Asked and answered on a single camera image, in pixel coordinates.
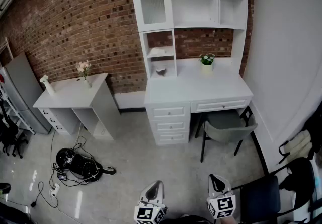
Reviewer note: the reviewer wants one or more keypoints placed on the white and brown cup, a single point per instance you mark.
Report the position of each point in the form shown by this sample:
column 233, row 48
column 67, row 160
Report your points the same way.
column 161, row 71

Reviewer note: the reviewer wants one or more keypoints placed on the white hutch shelf unit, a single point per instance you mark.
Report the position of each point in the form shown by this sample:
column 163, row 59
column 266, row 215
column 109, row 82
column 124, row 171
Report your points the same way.
column 193, row 9

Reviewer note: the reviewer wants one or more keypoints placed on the small white drawer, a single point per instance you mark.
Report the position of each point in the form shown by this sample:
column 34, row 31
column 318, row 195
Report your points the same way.
column 170, row 126
column 171, row 138
column 168, row 112

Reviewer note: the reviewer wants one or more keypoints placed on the black power adapter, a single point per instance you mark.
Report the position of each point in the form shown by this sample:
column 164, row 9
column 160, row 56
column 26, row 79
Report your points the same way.
column 33, row 204

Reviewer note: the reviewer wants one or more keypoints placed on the small black box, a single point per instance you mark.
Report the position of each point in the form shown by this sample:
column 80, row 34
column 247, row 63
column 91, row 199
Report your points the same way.
column 62, row 176

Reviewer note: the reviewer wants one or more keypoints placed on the white leaning frame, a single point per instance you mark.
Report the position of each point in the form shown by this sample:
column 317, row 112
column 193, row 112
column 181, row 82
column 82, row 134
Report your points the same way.
column 9, row 48

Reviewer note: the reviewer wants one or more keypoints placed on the wide white drawer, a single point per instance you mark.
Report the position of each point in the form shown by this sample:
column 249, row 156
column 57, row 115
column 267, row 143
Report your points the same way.
column 221, row 106

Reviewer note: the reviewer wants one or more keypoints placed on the white metal rack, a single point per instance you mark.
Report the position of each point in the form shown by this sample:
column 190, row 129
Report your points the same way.
column 27, row 127

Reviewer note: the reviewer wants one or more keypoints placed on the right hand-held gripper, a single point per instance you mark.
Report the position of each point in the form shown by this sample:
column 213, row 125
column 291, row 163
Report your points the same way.
column 225, row 205

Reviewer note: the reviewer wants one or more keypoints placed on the black office chair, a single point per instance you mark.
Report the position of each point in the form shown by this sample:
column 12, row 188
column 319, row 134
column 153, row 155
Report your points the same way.
column 11, row 135

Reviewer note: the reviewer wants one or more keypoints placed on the white side table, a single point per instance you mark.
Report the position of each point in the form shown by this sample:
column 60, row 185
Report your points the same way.
column 70, row 94

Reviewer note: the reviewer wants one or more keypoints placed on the white power strip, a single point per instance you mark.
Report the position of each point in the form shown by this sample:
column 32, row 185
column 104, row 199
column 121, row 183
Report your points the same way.
column 54, row 189

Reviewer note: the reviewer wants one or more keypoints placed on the white desk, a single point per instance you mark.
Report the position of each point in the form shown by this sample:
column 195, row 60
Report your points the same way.
column 201, row 87

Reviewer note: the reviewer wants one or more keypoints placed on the black round base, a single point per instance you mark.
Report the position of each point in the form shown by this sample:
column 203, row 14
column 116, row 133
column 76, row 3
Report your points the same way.
column 4, row 188

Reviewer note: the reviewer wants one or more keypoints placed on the cream and black backpack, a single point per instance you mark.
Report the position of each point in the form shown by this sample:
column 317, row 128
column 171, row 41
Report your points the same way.
column 299, row 145

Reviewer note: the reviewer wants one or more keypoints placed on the black equipment pack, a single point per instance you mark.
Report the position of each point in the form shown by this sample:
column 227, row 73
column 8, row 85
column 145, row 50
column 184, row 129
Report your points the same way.
column 78, row 165

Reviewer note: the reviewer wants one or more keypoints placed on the white vase with white flower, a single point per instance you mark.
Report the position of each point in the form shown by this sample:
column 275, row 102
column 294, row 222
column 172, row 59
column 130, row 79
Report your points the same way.
column 49, row 88

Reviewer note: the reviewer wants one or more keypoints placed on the glass vase with pink flowers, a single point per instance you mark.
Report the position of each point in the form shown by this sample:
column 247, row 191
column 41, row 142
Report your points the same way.
column 84, row 69

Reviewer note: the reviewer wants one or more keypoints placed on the black metal chair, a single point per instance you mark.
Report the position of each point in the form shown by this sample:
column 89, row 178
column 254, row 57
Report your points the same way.
column 261, row 197

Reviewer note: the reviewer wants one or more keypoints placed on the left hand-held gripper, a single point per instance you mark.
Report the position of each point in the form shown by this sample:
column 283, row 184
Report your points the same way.
column 146, row 214

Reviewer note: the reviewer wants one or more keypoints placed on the person's right forearm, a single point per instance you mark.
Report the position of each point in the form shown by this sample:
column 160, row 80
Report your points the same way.
column 227, row 221

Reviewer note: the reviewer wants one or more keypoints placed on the potted flowers in cream pot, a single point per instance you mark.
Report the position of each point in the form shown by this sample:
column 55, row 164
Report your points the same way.
column 207, row 63

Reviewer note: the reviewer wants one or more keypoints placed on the black and white handheld device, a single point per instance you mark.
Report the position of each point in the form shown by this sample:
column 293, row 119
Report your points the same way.
column 109, row 170

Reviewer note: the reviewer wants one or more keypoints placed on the grey upholstered chair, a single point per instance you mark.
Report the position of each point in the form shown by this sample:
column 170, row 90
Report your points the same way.
column 226, row 132

